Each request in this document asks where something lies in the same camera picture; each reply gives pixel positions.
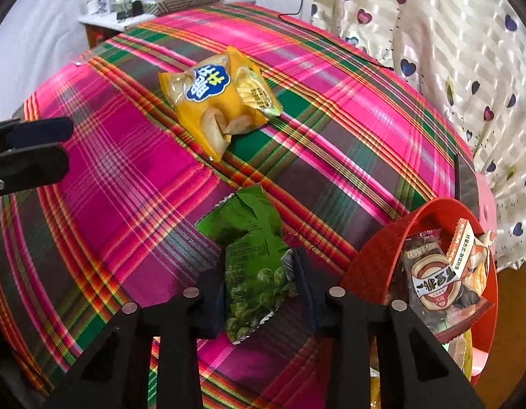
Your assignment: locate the dark plum snack packet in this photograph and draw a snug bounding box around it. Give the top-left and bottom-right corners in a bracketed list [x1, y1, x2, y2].
[401, 229, 494, 344]

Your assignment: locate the black power cable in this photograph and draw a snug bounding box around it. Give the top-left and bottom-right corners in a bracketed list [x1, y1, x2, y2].
[277, 0, 395, 72]

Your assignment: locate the green pea snack bag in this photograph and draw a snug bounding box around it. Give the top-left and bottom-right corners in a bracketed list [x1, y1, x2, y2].
[196, 185, 297, 344]

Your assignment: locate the pink plastic stool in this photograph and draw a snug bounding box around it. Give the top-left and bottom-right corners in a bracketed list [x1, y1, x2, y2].
[476, 173, 498, 237]

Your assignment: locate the orange white snack bag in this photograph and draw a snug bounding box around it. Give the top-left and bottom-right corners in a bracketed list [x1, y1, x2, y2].
[447, 218, 497, 297]

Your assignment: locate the white side shelf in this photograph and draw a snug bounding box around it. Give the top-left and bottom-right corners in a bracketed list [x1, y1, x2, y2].
[77, 0, 256, 48]

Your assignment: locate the wooden wardrobe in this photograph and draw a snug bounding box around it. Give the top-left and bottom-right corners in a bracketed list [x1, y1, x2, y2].
[476, 265, 526, 408]

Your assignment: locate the pink plaid tablecloth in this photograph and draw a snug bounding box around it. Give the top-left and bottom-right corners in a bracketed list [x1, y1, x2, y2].
[0, 5, 471, 398]

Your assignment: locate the black patterned tray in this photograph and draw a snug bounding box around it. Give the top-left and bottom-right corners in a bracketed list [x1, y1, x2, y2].
[142, 0, 219, 17]

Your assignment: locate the black smartphone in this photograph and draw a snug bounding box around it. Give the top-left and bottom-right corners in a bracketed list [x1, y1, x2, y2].
[454, 154, 480, 218]

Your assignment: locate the yellow chip snack bag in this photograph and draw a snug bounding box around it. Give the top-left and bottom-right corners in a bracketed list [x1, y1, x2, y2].
[158, 47, 283, 162]

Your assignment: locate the heart pattern white curtain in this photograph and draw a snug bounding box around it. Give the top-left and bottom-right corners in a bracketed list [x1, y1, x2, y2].
[310, 0, 526, 270]

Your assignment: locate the gold rice bar packet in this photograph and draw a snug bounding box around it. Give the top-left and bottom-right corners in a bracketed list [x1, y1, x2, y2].
[369, 330, 473, 408]

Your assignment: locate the red round plastic basket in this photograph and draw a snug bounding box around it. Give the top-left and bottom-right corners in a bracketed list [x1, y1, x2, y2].
[342, 198, 499, 380]

